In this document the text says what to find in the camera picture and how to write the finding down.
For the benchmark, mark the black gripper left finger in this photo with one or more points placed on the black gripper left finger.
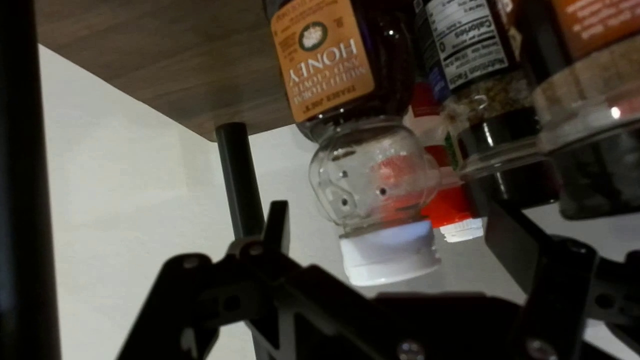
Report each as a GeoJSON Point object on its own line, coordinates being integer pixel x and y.
{"type": "Point", "coordinates": [170, 323]}

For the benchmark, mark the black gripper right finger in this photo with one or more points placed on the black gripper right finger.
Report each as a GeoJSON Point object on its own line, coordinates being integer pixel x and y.
{"type": "Point", "coordinates": [554, 273]}

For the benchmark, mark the spice jar with white label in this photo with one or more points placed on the spice jar with white label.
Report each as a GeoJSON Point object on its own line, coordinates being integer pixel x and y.
{"type": "Point", "coordinates": [484, 96]}

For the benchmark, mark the spice jar with orange label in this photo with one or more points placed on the spice jar with orange label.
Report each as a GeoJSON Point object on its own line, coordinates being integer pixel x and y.
{"type": "Point", "coordinates": [585, 64]}

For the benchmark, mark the red capped spice shaker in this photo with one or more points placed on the red capped spice shaker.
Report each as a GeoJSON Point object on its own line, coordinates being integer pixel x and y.
{"type": "Point", "coordinates": [452, 210]}

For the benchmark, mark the dark wood shelving unit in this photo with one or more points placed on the dark wood shelving unit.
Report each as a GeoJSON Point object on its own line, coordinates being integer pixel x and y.
{"type": "Point", "coordinates": [203, 63]}

